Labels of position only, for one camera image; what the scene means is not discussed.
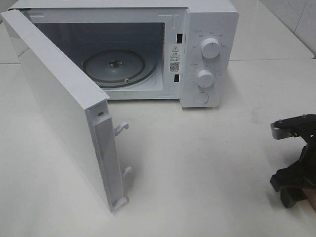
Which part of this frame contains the lower white timer knob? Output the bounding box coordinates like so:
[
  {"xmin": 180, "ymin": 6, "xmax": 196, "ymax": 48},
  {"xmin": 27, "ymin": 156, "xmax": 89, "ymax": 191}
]
[{"xmin": 197, "ymin": 70, "xmax": 215, "ymax": 88}]

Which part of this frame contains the round white door-release button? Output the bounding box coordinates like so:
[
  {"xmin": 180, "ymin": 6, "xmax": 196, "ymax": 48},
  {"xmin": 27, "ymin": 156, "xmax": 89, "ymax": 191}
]
[{"xmin": 194, "ymin": 92, "xmax": 209, "ymax": 104}]

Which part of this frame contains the white microwave door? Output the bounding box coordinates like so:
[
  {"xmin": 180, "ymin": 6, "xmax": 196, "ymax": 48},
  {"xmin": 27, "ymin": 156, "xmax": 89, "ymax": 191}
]
[{"xmin": 1, "ymin": 10, "xmax": 131, "ymax": 212}]

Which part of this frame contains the white microwave oven body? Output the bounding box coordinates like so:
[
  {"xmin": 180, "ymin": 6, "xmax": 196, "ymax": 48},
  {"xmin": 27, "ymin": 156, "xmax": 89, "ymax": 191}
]
[{"xmin": 7, "ymin": 0, "xmax": 239, "ymax": 108}]

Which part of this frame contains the upper white control knob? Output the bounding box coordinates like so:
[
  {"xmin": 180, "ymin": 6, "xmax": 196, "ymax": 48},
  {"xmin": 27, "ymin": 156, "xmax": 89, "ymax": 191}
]
[{"xmin": 200, "ymin": 37, "xmax": 221, "ymax": 59}]

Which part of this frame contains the glass microwave turntable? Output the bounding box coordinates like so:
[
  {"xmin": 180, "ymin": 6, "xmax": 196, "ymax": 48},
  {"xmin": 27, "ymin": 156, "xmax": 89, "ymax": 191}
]
[{"xmin": 82, "ymin": 49, "xmax": 158, "ymax": 88}]

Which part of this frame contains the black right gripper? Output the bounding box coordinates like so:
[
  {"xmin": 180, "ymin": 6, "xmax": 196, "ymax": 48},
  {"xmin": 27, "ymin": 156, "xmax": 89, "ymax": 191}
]
[{"xmin": 270, "ymin": 114, "xmax": 316, "ymax": 208}]

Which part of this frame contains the white warning label sticker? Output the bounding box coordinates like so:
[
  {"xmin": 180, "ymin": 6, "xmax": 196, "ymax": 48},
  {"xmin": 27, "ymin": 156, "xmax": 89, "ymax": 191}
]
[{"xmin": 167, "ymin": 43, "xmax": 183, "ymax": 74}]

